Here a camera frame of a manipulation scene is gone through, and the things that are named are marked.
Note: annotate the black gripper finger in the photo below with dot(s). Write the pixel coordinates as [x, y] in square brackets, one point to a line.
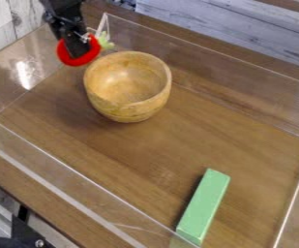
[75, 46]

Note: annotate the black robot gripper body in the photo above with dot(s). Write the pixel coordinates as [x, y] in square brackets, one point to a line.
[63, 15]

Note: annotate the red felt strawberry toy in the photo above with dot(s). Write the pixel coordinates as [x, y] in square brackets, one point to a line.
[87, 57]

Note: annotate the wooden bowl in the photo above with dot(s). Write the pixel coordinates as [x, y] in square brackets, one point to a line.
[127, 85]

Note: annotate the black table clamp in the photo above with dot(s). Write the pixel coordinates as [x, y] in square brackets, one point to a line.
[24, 236]

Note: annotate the green rectangular block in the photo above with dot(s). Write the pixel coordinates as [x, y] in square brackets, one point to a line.
[199, 213]

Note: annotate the clear acrylic corner bracket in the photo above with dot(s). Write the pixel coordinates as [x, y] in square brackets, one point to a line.
[102, 33]

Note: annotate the clear acrylic tray wall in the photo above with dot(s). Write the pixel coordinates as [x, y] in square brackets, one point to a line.
[106, 168]

